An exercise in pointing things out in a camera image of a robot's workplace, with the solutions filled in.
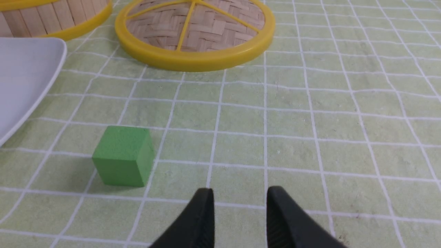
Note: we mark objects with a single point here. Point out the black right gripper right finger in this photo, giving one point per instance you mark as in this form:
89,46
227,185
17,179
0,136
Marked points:
289,226

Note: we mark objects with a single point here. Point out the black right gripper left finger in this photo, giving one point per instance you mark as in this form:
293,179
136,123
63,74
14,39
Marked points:
194,227

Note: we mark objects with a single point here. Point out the white square plate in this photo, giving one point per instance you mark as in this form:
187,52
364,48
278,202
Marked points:
28,69

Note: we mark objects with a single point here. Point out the green wooden cube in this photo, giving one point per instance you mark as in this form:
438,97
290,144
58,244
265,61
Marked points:
124,156

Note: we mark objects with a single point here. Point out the green checkered tablecloth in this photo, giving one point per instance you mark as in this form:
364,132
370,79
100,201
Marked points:
343,111

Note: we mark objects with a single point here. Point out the yellow-rimmed bamboo steamer lid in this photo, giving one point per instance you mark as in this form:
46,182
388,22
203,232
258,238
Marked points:
195,35

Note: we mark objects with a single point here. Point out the yellow-rimmed bamboo steamer basket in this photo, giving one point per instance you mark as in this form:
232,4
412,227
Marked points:
65,19

